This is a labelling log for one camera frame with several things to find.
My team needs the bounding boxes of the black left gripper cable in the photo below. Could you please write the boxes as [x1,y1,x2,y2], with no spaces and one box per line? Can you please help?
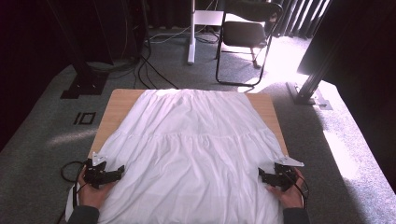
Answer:
[56,160,89,224]

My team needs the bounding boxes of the black floor cables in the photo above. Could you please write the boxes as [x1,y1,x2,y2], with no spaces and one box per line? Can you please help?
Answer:
[87,18,220,91]

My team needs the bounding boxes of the black folding chair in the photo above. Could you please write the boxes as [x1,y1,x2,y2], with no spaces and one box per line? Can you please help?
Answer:
[215,0,285,88]

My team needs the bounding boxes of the black stand with base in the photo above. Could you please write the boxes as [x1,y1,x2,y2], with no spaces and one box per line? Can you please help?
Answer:
[46,0,110,100]

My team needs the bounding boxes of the white skirt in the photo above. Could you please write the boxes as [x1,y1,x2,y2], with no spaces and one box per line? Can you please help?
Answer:
[64,88,293,224]

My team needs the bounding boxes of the person's left hand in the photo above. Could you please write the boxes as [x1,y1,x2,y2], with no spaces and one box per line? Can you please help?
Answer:
[77,167,117,210]

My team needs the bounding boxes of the dark striped curtain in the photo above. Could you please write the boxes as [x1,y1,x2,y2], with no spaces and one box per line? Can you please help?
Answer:
[274,0,332,40]

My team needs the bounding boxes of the black metal post with base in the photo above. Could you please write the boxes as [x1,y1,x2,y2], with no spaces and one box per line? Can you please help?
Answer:
[285,29,334,112]

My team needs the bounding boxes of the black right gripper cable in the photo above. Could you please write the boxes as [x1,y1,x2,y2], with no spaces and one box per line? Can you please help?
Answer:
[291,173,310,210]

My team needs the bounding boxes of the white desk leg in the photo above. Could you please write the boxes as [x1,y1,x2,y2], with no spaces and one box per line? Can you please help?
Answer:
[186,0,226,66]

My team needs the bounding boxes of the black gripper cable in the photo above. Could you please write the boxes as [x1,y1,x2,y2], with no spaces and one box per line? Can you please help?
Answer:
[56,160,89,224]
[291,173,310,210]

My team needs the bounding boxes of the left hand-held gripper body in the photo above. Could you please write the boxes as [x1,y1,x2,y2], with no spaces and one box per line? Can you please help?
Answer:
[83,151,109,189]

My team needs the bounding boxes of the person's right hand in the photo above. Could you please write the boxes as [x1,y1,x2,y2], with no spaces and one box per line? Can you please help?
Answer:
[266,167,305,210]

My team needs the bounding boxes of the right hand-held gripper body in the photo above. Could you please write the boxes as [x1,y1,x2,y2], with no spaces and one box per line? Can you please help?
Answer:
[273,155,305,192]

